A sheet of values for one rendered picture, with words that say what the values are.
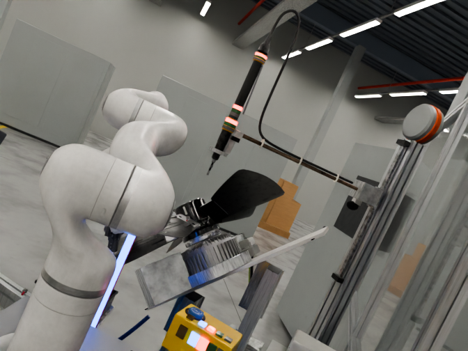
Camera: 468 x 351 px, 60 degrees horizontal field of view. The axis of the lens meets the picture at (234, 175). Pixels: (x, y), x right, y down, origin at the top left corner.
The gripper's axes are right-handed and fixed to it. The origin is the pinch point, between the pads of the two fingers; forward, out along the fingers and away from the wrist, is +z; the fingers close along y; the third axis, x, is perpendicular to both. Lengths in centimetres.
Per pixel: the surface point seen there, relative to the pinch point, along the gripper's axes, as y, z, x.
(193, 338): -39, 8, -49
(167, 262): -3.6, 0.8, -23.7
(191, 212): 6.3, -16.2, -25.8
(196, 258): 1.6, -1.1, -31.8
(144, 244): 3.8, -2.1, -10.4
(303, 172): 1038, -74, 57
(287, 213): 826, 35, 55
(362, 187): 33, -33, -84
